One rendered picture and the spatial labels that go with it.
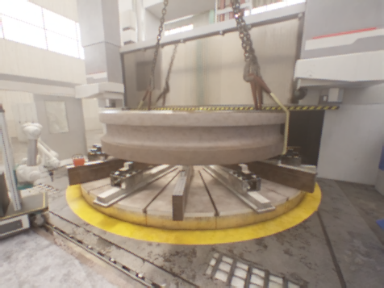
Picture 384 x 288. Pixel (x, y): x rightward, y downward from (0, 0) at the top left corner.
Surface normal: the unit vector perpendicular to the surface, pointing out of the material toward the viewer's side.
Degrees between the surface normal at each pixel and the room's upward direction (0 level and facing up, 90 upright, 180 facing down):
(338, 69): 90
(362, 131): 90
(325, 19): 90
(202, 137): 90
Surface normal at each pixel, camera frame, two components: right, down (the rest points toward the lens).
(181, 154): -0.08, 0.18
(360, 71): -0.46, 0.16
